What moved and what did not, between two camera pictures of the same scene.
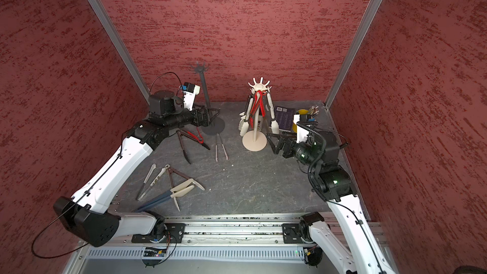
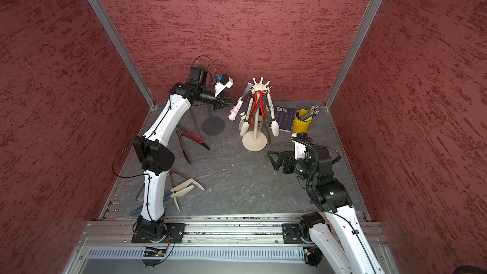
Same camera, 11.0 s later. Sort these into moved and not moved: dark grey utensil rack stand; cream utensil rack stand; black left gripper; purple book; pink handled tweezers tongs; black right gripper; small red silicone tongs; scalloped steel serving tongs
Moved: black right gripper; black left gripper; pink handled tweezers tongs
Not moved: scalloped steel serving tongs; small red silicone tongs; purple book; cream utensil rack stand; dark grey utensil rack stand
